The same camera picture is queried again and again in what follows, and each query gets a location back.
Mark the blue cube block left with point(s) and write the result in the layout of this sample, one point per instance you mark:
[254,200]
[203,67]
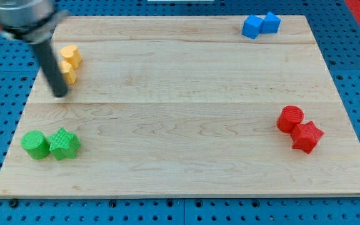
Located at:
[252,26]

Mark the yellow hexagon block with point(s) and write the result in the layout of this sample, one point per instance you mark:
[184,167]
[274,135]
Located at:
[68,72]

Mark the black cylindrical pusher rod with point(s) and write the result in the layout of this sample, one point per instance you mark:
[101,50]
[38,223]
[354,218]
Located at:
[49,65]

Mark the green cylinder block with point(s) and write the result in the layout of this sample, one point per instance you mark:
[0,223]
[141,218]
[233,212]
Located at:
[35,144]

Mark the green star block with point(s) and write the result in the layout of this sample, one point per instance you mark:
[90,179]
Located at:
[63,144]

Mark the blue cube block right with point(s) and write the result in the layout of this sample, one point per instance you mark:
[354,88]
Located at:
[270,24]

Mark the red star block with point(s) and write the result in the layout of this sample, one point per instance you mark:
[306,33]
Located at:
[305,137]

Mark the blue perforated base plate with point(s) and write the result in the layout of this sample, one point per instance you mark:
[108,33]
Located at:
[336,29]

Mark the wooden board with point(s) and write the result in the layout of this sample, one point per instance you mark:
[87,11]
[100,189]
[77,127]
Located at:
[186,107]

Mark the yellow heart block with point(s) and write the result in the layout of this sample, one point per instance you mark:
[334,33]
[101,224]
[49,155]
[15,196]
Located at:
[71,55]

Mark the red cylinder block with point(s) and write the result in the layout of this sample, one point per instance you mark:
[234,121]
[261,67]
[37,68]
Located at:
[289,117]

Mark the blue cube block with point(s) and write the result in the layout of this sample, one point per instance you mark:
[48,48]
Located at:
[270,24]
[252,26]

